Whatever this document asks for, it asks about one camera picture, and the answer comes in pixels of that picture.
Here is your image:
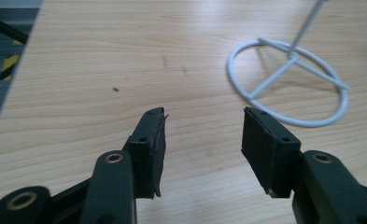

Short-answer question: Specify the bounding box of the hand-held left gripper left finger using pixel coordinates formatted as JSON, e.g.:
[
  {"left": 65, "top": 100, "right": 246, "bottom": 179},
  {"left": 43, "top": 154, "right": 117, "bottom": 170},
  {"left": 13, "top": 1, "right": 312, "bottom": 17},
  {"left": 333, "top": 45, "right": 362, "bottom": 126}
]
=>
[{"left": 78, "top": 106, "right": 169, "bottom": 224}]

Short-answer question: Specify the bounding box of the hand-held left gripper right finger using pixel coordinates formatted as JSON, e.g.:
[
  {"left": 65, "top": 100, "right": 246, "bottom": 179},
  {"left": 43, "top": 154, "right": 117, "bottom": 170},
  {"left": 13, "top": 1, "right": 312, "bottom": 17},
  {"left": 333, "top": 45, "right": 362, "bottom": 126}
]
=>
[{"left": 241, "top": 106, "right": 367, "bottom": 224}]

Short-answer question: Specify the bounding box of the yellow and black floor tape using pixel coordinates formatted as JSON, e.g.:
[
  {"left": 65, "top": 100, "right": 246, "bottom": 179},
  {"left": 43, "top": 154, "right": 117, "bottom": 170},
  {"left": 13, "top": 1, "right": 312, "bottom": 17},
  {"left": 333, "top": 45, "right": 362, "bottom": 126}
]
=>
[{"left": 0, "top": 38, "right": 24, "bottom": 81}]

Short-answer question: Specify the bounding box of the black metal bar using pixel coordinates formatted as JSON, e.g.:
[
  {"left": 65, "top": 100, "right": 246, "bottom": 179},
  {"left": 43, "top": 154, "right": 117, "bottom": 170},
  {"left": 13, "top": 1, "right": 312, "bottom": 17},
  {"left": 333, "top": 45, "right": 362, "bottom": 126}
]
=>
[{"left": 0, "top": 0, "right": 30, "bottom": 46}]

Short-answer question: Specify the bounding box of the white wire stand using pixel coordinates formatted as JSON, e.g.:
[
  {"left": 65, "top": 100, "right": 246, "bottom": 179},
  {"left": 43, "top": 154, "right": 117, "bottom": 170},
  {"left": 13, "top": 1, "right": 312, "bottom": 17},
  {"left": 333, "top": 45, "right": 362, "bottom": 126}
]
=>
[{"left": 226, "top": 0, "right": 352, "bottom": 128}]

